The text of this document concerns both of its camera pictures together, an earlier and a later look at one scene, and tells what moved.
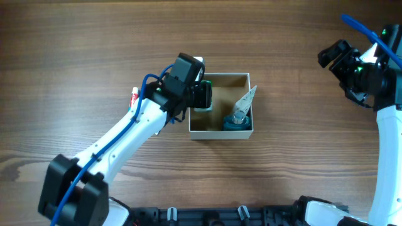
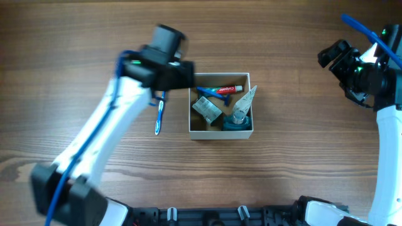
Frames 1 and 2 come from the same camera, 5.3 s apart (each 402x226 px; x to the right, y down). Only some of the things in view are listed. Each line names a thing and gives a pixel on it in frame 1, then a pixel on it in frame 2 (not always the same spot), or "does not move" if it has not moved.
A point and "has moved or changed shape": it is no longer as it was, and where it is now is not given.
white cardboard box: [227, 89] does not move
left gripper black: [202, 95] to [175, 76]
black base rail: [222, 216] does not move
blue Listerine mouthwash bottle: [229, 125] does not move
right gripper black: [340, 61] does not move
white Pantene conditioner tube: [241, 107] does not move
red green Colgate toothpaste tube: [134, 95] has moved or changed shape
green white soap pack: [203, 96] to [206, 109]
